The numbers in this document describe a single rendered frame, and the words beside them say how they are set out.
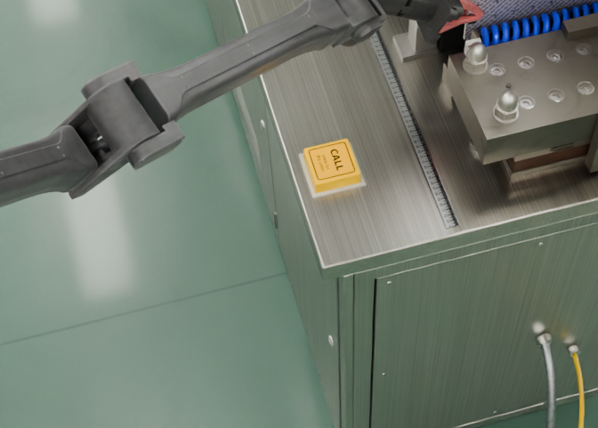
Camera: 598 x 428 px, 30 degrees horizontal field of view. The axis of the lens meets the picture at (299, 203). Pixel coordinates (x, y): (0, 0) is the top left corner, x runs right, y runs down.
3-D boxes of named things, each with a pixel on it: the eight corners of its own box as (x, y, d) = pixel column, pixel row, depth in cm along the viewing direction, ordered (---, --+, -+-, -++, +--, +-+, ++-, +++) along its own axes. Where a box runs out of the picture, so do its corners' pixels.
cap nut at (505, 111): (488, 107, 156) (491, 86, 153) (513, 100, 157) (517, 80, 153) (497, 126, 154) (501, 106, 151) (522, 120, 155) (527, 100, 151)
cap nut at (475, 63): (458, 59, 161) (461, 37, 158) (482, 53, 162) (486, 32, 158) (467, 77, 160) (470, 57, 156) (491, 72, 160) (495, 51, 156)
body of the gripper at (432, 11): (436, 45, 158) (394, 37, 154) (414, -5, 163) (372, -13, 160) (462, 13, 153) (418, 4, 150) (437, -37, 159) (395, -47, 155)
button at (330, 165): (303, 157, 169) (303, 148, 167) (347, 147, 170) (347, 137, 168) (315, 194, 165) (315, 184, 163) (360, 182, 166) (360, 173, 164)
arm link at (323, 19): (143, 156, 123) (88, 76, 123) (126, 176, 127) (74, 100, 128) (394, 21, 148) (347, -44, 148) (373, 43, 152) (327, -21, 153)
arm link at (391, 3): (375, -6, 148) (367, -42, 151) (347, 21, 154) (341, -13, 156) (416, 3, 152) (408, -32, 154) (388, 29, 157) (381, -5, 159)
